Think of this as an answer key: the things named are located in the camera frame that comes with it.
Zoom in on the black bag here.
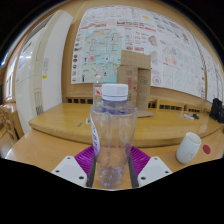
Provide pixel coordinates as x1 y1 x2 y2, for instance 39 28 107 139
209 97 224 124

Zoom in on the large map wall poster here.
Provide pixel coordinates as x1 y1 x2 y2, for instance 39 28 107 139
70 4 208 99

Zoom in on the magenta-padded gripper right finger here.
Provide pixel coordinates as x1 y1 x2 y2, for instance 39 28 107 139
127 145 173 189

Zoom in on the wooden chair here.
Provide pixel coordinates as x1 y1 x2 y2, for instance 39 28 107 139
0 103 20 158

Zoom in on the white standing air conditioner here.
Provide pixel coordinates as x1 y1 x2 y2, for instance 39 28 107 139
14 9 74 134

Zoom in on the clear plastic bottle white cap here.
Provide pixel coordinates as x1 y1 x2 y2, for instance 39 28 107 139
89 83 139 190

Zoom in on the large diagram wall poster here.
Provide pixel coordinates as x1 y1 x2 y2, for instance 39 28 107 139
194 36 224 104

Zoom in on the row of wooden chairs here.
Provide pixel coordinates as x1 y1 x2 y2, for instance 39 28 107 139
64 95 213 114

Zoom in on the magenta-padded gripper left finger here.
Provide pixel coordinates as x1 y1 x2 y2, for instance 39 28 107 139
50 145 98 189

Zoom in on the brown cardboard box stand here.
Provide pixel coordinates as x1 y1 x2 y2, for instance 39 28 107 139
116 49 155 118

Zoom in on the white ceramic mug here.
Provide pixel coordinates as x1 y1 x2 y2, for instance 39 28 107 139
175 131 203 165

